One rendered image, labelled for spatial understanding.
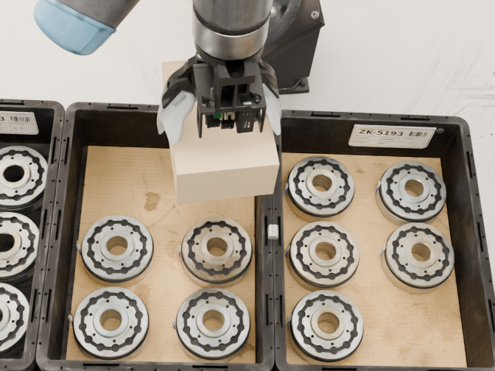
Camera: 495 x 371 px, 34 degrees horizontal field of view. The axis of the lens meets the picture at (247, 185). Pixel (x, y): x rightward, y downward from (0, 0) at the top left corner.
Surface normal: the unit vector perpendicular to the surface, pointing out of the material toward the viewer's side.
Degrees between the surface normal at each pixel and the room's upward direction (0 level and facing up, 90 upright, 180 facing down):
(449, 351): 0
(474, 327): 90
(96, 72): 0
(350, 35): 0
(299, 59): 90
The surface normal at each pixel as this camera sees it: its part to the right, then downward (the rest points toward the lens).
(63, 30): -0.06, 0.47
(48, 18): -0.38, 0.15
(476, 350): -1.00, -0.04
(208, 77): 0.07, -0.46
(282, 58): 0.14, 0.88
